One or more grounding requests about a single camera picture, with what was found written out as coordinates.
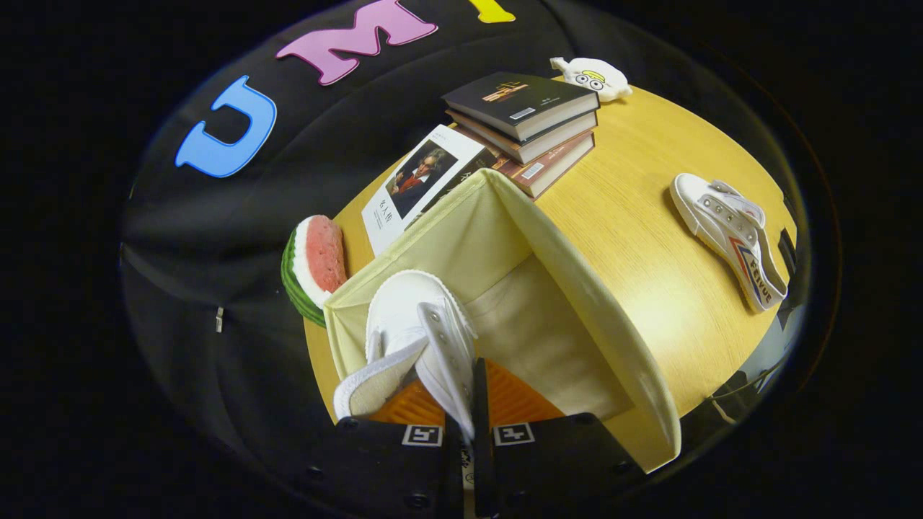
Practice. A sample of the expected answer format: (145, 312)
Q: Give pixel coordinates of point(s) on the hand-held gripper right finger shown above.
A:
(482, 404)

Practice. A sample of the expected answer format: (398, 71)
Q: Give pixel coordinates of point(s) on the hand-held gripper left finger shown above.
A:
(382, 468)

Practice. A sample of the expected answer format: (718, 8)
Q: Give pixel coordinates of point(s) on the white canvas shoe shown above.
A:
(728, 231)
(411, 317)

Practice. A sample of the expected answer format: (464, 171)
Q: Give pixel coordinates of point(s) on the beige fabric storage box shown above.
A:
(505, 288)

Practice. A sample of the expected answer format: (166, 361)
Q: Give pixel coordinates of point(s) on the watermelon slice toy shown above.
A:
(317, 259)

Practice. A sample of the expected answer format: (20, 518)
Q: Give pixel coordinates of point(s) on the silver clip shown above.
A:
(219, 319)

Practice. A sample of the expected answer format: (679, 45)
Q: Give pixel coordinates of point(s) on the white portrait cover book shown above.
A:
(414, 184)

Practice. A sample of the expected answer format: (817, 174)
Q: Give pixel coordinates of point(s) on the reddish brown book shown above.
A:
(555, 169)

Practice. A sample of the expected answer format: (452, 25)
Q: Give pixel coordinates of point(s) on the dark brown book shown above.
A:
(555, 140)

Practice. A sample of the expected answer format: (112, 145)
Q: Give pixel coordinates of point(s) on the black cover book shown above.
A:
(515, 101)

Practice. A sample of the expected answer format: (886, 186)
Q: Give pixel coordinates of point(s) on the white plush toy with eyes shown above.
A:
(593, 78)

